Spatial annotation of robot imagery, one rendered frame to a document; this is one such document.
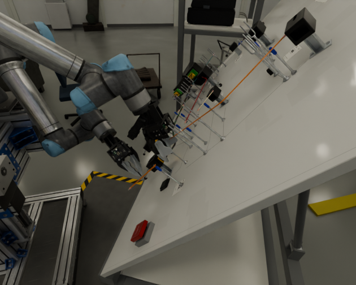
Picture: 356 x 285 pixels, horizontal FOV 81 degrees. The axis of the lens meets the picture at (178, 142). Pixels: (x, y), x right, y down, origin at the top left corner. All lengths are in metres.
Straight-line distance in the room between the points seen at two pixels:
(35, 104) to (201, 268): 0.87
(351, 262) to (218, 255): 1.47
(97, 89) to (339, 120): 0.53
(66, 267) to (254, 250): 1.18
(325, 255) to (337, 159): 1.89
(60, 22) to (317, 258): 10.56
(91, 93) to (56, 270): 1.30
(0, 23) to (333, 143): 0.76
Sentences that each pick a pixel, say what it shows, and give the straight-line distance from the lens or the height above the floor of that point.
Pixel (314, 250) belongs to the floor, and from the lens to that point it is 2.17.
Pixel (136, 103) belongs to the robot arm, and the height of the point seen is 1.40.
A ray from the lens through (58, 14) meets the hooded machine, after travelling 10.69.
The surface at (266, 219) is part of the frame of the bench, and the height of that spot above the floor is 0.80.
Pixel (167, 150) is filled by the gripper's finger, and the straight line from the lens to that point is 0.68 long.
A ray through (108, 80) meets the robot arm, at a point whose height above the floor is 1.46.
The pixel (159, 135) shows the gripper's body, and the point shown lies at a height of 1.29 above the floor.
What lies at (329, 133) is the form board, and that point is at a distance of 0.37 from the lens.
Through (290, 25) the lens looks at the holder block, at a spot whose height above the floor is 1.61.
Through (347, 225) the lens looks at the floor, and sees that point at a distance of 2.50.
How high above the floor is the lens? 1.67
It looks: 38 degrees down
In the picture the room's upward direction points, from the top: 2 degrees clockwise
